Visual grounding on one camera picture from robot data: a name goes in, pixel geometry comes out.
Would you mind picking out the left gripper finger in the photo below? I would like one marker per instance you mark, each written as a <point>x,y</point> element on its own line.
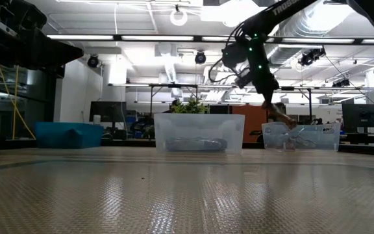
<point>57,52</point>

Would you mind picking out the red green granola bar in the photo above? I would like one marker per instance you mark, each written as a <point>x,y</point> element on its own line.
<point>281,117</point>

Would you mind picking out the dark multicolour granola bar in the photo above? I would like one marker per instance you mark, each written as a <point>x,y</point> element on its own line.
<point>196,144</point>

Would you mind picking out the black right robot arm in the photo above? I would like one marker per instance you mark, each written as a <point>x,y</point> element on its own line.
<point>271,19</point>

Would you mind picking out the orange cabinet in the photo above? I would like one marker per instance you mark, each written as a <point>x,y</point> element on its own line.
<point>255,123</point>

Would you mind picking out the long ceiling light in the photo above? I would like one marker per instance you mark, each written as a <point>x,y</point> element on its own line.
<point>80,37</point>
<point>157,38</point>
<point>317,40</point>

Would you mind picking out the clear plastic bin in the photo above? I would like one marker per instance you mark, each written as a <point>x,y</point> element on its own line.
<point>323,139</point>

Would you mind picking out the leafy plant square white pot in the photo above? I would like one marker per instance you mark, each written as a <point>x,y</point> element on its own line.
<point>193,106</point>

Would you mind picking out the black monitor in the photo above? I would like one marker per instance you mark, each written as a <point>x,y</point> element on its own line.
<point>107,112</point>
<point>360,115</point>

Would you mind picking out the teal plastic bin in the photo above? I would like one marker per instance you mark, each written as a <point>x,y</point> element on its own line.
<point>60,136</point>

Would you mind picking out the grey-bordered baking mat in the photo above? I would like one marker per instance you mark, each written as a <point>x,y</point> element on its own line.
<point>187,201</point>

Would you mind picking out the black hanging camera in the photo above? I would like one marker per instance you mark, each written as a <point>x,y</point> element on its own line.
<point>310,57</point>
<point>200,58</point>
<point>93,61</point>

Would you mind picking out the silver ventilation duct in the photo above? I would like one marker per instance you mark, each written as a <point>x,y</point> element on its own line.
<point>320,19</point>

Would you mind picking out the black aluminium table frame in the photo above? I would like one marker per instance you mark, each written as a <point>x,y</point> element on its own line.
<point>128,143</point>

